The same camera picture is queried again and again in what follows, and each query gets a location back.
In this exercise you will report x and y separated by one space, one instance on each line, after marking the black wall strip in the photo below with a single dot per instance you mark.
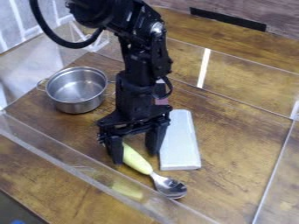
229 19

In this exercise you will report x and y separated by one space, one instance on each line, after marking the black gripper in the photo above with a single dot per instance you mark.
115 126

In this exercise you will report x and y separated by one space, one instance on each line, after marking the toy cleaver knife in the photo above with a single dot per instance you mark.
179 152

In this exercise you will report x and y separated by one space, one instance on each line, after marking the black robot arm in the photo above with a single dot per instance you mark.
142 84

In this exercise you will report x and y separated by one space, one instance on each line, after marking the spoon with yellow handle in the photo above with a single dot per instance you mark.
167 186

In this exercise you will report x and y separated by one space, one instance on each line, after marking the small steel pot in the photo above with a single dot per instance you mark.
76 89

